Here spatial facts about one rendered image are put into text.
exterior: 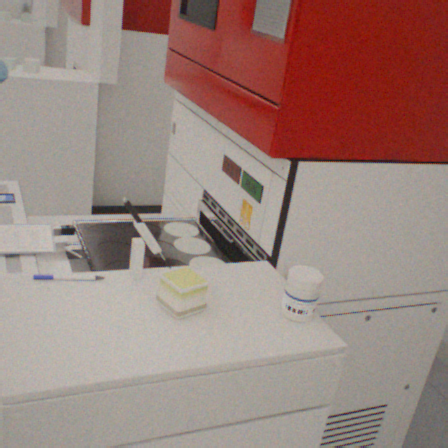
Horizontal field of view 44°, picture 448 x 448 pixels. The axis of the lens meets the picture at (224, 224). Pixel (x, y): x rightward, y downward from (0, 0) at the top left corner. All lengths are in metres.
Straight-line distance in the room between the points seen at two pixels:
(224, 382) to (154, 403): 0.13
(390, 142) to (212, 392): 0.75
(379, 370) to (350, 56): 0.98
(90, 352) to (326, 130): 0.70
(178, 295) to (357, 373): 0.86
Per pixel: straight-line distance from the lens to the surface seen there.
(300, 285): 1.09
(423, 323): 1.82
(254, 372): 1.03
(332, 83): 1.27
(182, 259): 1.43
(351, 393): 1.82
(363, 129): 1.35
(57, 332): 1.02
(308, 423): 1.20
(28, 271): 1.21
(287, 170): 1.27
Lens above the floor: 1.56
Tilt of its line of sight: 23 degrees down
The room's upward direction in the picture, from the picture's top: 9 degrees clockwise
